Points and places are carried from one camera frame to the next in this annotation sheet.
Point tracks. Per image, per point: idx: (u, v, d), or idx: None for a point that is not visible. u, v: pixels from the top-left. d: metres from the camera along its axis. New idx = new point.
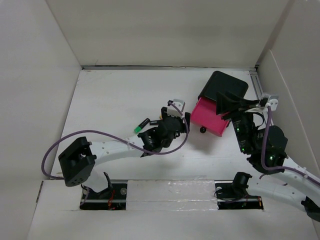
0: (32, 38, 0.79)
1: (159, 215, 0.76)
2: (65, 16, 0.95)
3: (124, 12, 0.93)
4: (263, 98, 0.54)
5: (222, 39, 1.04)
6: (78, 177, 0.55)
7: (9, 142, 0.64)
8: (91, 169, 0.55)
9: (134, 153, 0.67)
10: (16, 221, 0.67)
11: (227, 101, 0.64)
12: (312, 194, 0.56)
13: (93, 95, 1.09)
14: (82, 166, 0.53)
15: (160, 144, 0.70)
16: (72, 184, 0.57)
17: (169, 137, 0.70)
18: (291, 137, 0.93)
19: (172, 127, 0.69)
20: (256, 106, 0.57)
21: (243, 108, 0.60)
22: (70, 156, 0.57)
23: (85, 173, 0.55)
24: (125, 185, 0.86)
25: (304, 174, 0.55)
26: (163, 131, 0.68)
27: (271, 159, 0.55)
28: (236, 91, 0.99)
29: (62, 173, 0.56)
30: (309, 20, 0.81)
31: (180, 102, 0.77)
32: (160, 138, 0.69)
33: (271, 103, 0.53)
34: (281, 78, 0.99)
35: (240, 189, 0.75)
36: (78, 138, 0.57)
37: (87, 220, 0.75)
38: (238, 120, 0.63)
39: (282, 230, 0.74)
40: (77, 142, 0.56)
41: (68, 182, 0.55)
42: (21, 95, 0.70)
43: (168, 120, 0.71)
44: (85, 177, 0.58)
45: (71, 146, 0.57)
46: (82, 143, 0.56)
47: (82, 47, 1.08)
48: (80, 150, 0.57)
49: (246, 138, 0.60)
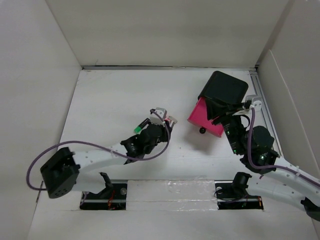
0: (32, 38, 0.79)
1: (159, 215, 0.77)
2: (65, 16, 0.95)
3: (124, 12, 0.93)
4: (247, 101, 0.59)
5: (221, 39, 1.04)
6: (61, 188, 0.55)
7: (9, 143, 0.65)
8: (74, 179, 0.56)
9: (118, 161, 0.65)
10: (16, 221, 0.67)
11: (216, 106, 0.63)
12: (306, 192, 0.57)
13: (93, 95, 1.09)
14: (66, 175, 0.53)
15: (144, 149, 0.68)
16: (55, 195, 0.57)
17: (151, 143, 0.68)
18: (291, 137, 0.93)
19: (153, 133, 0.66)
20: (242, 108, 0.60)
21: (231, 112, 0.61)
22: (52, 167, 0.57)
23: (69, 183, 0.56)
24: (125, 185, 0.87)
25: (296, 172, 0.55)
26: (145, 138, 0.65)
27: (263, 158, 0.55)
28: (236, 91, 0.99)
29: (45, 185, 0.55)
30: (309, 20, 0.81)
31: (162, 110, 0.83)
32: (142, 145, 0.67)
33: (255, 104, 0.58)
34: (281, 78, 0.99)
35: (240, 190, 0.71)
36: (61, 148, 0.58)
37: (87, 219, 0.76)
38: (227, 124, 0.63)
39: (282, 230, 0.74)
40: (60, 152, 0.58)
41: (52, 194, 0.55)
42: (21, 96, 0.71)
43: (150, 126, 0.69)
44: (69, 187, 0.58)
45: (54, 157, 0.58)
46: (66, 154, 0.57)
47: (82, 47, 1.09)
48: (62, 161, 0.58)
49: (236, 140, 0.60)
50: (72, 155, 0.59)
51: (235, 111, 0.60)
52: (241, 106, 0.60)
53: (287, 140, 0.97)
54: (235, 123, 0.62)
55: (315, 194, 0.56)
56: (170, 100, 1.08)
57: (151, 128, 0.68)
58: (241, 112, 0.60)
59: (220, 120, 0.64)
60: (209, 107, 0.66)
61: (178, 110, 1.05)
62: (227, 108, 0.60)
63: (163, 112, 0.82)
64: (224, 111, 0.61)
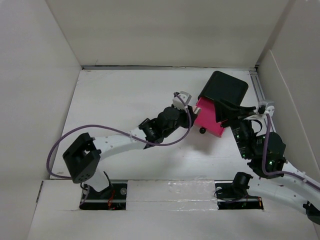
0: (32, 38, 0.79)
1: (159, 215, 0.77)
2: (65, 16, 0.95)
3: (124, 12, 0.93)
4: (261, 106, 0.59)
5: (221, 39, 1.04)
6: (85, 173, 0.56)
7: (9, 143, 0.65)
8: (96, 164, 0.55)
9: (138, 146, 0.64)
10: (16, 221, 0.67)
11: (226, 110, 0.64)
12: (311, 198, 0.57)
13: (93, 95, 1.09)
14: (88, 161, 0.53)
15: (162, 133, 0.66)
16: (80, 180, 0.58)
17: (170, 126, 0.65)
18: (291, 137, 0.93)
19: (171, 116, 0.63)
20: (254, 113, 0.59)
21: (242, 116, 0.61)
22: (75, 153, 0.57)
23: (91, 168, 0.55)
24: (125, 185, 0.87)
25: (303, 179, 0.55)
26: (162, 122, 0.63)
27: (271, 164, 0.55)
28: (237, 92, 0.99)
29: (68, 170, 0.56)
30: (310, 20, 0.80)
31: (185, 95, 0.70)
32: (161, 128, 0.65)
33: (269, 109, 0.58)
34: (281, 78, 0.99)
35: (240, 189, 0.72)
36: (81, 134, 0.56)
37: (87, 220, 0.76)
38: (237, 128, 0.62)
39: (282, 230, 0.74)
40: (80, 138, 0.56)
41: (76, 180, 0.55)
42: (21, 96, 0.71)
43: (167, 108, 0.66)
44: (92, 173, 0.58)
45: (75, 143, 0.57)
46: (86, 140, 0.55)
47: (82, 47, 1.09)
48: (83, 146, 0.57)
49: (246, 145, 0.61)
50: (92, 141, 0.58)
51: (246, 115, 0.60)
52: (253, 110, 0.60)
53: (287, 140, 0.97)
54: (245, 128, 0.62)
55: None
56: (170, 100, 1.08)
57: (168, 110, 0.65)
58: (253, 117, 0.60)
59: (230, 123, 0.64)
60: (219, 109, 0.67)
61: None
62: (239, 112, 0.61)
63: (188, 96, 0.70)
64: (235, 115, 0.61)
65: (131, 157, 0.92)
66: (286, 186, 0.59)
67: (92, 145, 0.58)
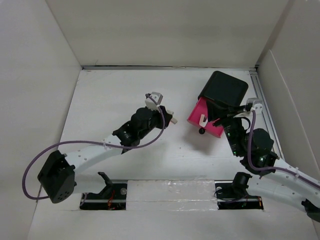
0: (33, 38, 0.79)
1: (160, 215, 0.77)
2: (64, 16, 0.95)
3: (123, 12, 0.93)
4: (248, 103, 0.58)
5: (221, 40, 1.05)
6: (62, 191, 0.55)
7: (10, 143, 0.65)
8: (72, 180, 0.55)
9: (114, 152, 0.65)
10: (16, 221, 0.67)
11: (216, 109, 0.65)
12: (306, 193, 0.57)
13: (92, 95, 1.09)
14: (63, 180, 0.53)
15: (137, 135, 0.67)
16: (59, 198, 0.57)
17: (144, 128, 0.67)
18: (292, 138, 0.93)
19: (144, 116, 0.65)
20: (242, 111, 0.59)
21: (232, 114, 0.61)
22: (49, 174, 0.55)
23: (68, 185, 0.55)
24: (125, 185, 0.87)
25: (295, 174, 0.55)
26: (137, 123, 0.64)
27: (262, 160, 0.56)
28: (236, 91, 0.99)
29: (45, 192, 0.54)
30: (310, 20, 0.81)
31: (157, 95, 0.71)
32: (136, 130, 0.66)
33: (256, 107, 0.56)
34: (281, 77, 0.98)
35: (241, 189, 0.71)
36: (51, 153, 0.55)
37: (86, 219, 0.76)
38: (228, 125, 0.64)
39: (281, 230, 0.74)
40: (51, 157, 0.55)
41: (54, 199, 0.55)
42: (21, 96, 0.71)
43: (140, 110, 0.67)
44: (70, 188, 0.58)
45: (46, 163, 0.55)
46: (56, 158, 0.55)
47: (82, 47, 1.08)
48: (56, 165, 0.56)
49: (236, 142, 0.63)
50: (64, 157, 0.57)
51: (236, 113, 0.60)
52: (242, 108, 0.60)
53: (287, 140, 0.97)
54: (236, 126, 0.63)
55: (314, 194, 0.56)
56: (169, 100, 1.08)
57: (142, 112, 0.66)
58: (242, 115, 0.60)
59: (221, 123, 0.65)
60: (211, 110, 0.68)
61: (178, 110, 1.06)
62: (228, 110, 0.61)
63: (160, 96, 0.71)
64: (225, 113, 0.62)
65: (131, 156, 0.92)
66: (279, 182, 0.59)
67: (66, 162, 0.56)
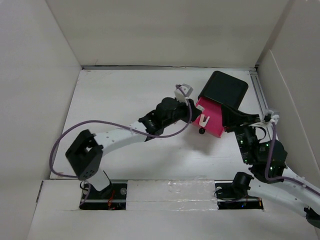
0: (32, 38, 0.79)
1: (159, 215, 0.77)
2: (64, 16, 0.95)
3: (123, 12, 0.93)
4: (267, 113, 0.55)
5: (221, 40, 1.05)
6: (89, 169, 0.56)
7: (10, 143, 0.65)
8: (99, 159, 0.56)
9: (139, 138, 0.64)
10: (16, 221, 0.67)
11: (232, 114, 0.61)
12: (310, 202, 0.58)
13: (92, 95, 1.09)
14: (91, 156, 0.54)
15: (162, 124, 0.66)
16: (84, 177, 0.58)
17: (169, 118, 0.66)
18: (292, 138, 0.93)
19: (169, 106, 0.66)
20: (259, 121, 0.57)
21: (249, 123, 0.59)
22: (77, 150, 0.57)
23: (95, 164, 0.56)
24: (125, 185, 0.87)
25: (303, 184, 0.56)
26: (162, 112, 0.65)
27: (271, 170, 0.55)
28: (236, 91, 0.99)
29: (73, 168, 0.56)
30: (310, 20, 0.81)
31: (187, 87, 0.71)
32: (160, 120, 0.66)
33: (275, 118, 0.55)
34: (282, 78, 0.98)
35: (240, 189, 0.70)
36: (81, 132, 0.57)
37: (86, 219, 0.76)
38: (241, 133, 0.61)
39: (281, 230, 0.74)
40: (81, 135, 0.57)
41: (81, 176, 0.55)
42: (21, 96, 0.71)
43: (165, 101, 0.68)
44: (96, 168, 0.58)
45: (76, 141, 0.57)
46: (87, 136, 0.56)
47: (82, 47, 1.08)
48: (84, 143, 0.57)
49: (248, 150, 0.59)
50: (93, 137, 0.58)
51: (253, 122, 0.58)
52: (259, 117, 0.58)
53: (287, 140, 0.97)
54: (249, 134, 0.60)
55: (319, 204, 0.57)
56: None
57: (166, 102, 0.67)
58: (259, 124, 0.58)
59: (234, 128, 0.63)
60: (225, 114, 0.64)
61: None
62: (246, 118, 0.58)
63: (189, 88, 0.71)
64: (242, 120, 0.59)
65: (131, 156, 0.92)
66: (284, 189, 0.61)
67: (94, 141, 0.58)
